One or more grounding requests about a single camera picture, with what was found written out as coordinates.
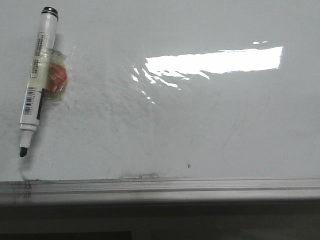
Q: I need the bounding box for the white whiteboard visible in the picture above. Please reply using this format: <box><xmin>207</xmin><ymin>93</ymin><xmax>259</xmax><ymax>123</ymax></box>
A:
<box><xmin>0</xmin><ymin>0</ymin><xmax>320</xmax><ymax>207</ymax></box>

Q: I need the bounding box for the white black whiteboard marker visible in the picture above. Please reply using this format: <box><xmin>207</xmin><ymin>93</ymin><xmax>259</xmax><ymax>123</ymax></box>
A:
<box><xmin>19</xmin><ymin>6</ymin><xmax>59</xmax><ymax>158</ymax></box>

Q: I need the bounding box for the red magnet under clear tape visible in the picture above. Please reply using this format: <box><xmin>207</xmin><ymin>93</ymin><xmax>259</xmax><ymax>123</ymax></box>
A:
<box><xmin>45</xmin><ymin>49</ymin><xmax>68</xmax><ymax>102</ymax></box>

